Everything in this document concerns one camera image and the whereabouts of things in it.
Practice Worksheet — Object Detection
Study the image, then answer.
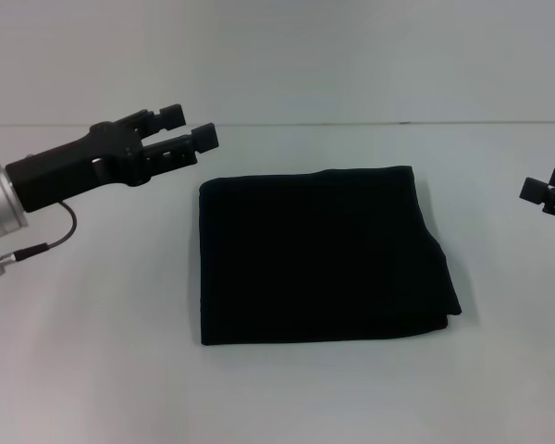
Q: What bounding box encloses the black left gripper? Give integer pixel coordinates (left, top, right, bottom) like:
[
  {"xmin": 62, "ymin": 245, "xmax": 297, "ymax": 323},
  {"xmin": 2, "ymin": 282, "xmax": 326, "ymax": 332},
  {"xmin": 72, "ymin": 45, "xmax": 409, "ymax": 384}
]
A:
[{"xmin": 4, "ymin": 103, "xmax": 220, "ymax": 215}]

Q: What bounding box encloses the black shirt with white print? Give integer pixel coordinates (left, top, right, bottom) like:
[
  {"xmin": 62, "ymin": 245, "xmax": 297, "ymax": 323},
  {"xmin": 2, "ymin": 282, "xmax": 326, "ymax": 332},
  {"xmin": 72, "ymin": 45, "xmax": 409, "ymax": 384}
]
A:
[{"xmin": 197, "ymin": 165, "xmax": 463, "ymax": 348}]

